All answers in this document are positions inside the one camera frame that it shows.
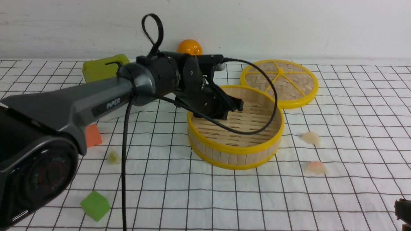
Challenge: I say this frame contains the orange fruit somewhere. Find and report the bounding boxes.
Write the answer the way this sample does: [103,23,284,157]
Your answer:
[177,39,203,56]

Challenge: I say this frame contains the green lidded white box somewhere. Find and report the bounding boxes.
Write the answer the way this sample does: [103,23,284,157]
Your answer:
[82,54,130,83]

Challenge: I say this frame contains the pale green dumpling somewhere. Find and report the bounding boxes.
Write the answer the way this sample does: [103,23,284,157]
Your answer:
[107,150,121,165]

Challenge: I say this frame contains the orange foam block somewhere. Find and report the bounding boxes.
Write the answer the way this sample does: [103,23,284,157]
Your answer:
[85,124,103,148]

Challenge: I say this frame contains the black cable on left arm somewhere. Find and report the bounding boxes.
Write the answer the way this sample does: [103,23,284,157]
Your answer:
[120,13,278,231]

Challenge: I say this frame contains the bamboo steamer tray yellow rims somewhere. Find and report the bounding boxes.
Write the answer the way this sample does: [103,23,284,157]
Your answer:
[187,85,284,170]

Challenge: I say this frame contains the green foam cube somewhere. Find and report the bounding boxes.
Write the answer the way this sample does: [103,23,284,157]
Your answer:
[80,191,111,222]

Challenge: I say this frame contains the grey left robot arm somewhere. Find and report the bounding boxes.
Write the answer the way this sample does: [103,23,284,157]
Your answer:
[0,52,243,231]

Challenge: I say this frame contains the white translucent dumpling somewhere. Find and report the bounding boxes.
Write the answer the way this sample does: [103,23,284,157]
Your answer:
[300,132,321,148]

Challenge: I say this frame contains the white black-grid tablecloth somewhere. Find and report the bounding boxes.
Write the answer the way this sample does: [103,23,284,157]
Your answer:
[0,59,411,231]

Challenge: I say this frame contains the woven steamer lid yellow rim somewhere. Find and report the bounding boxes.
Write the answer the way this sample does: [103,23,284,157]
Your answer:
[240,60,319,109]

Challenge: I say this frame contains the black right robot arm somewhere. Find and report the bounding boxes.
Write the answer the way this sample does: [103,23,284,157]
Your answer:
[394,198,411,226]

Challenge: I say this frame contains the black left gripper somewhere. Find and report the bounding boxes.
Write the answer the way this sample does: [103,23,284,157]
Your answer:
[136,52,244,120]

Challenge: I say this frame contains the pink translucent dumpling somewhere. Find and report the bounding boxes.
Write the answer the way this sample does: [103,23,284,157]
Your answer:
[305,161,328,175]

